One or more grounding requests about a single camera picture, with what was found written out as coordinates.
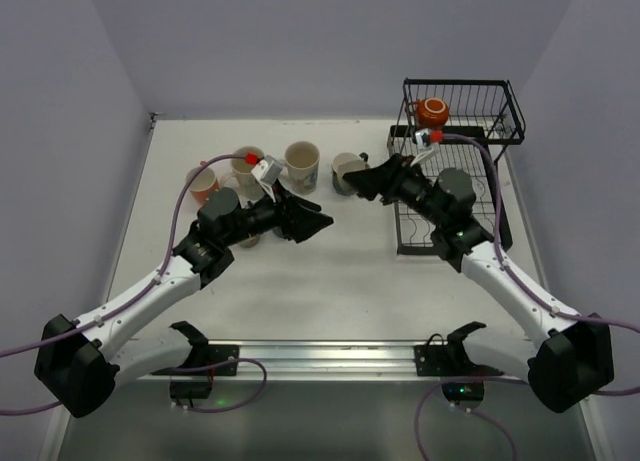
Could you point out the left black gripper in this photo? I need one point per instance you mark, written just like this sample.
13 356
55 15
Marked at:
286 213

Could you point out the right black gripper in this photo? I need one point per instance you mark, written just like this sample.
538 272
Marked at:
391 175

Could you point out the dark teal mug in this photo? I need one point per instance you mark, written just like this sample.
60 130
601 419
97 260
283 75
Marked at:
346 163

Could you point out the tall floral white mug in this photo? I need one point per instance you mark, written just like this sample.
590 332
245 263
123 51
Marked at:
301 161

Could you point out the cream floral mug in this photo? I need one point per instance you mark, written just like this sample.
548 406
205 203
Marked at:
248 187

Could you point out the small beige cup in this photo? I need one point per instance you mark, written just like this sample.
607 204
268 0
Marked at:
250 242

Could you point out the orange round mug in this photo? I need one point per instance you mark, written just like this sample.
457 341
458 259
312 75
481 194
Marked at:
428 113

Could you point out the salmon orange mug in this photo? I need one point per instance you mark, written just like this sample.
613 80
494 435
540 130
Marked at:
201 180

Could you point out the blue mug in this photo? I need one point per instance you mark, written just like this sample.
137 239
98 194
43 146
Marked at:
278 233

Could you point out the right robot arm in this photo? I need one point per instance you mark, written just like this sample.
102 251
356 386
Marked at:
564 356

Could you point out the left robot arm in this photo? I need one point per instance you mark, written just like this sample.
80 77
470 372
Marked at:
76 361

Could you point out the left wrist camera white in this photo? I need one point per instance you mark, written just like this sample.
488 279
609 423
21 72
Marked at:
266 173

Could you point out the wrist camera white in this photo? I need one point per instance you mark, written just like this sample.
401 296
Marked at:
428 144
266 173

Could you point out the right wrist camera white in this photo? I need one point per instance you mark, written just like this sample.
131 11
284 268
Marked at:
428 144

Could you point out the black wire dish rack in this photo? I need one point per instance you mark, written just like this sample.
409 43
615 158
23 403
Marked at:
486 110

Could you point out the aluminium mounting rail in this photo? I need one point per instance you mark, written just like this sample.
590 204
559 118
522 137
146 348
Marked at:
173 353

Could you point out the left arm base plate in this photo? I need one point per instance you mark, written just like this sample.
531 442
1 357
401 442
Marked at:
219 353

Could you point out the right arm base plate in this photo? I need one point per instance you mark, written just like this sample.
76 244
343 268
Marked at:
441 357

